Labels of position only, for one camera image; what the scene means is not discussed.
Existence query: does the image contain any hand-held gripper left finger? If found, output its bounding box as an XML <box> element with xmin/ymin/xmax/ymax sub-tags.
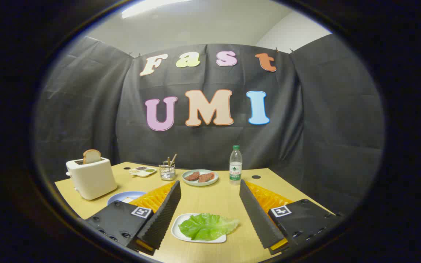
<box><xmin>85</xmin><ymin>180</ymin><xmax>182</xmax><ymax>256</ymax></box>

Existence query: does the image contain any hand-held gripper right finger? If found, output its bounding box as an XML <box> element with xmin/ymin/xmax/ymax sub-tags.
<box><xmin>239</xmin><ymin>179</ymin><xmax>344</xmax><ymax>255</ymax></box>

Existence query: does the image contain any green lettuce leaf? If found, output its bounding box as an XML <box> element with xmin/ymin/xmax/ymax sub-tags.
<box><xmin>178</xmin><ymin>214</ymin><xmax>239</xmax><ymax>241</ymax></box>

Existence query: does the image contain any toasted bread slice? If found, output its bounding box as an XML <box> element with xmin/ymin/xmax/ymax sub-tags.
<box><xmin>83</xmin><ymin>149</ymin><xmax>102</xmax><ymax>164</ymax></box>

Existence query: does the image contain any white rectangular plate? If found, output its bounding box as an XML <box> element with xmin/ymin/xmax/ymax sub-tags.
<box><xmin>171</xmin><ymin>213</ymin><xmax>227</xmax><ymax>244</ymax></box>

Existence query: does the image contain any clear utensil holder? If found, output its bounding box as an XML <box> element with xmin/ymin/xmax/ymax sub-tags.
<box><xmin>159</xmin><ymin>163</ymin><xmax>176</xmax><ymax>181</ymax></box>

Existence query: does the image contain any white divided condiment dish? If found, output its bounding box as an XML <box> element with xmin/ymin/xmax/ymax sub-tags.
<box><xmin>129</xmin><ymin>166</ymin><xmax>158</xmax><ymax>178</ymax></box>

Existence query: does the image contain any blue round plate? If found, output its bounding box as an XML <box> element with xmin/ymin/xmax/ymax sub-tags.
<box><xmin>107</xmin><ymin>191</ymin><xmax>147</xmax><ymax>206</ymax></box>

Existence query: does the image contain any pale green plate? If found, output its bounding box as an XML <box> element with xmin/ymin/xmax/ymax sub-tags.
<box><xmin>182</xmin><ymin>169</ymin><xmax>219</xmax><ymax>187</ymax></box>

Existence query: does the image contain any clear water bottle green cap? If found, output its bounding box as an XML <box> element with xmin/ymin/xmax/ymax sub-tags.
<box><xmin>229</xmin><ymin>145</ymin><xmax>243</xmax><ymax>185</ymax></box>

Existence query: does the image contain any white toaster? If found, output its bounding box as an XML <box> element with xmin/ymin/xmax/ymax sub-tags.
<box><xmin>66</xmin><ymin>157</ymin><xmax>118</xmax><ymax>201</ymax></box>

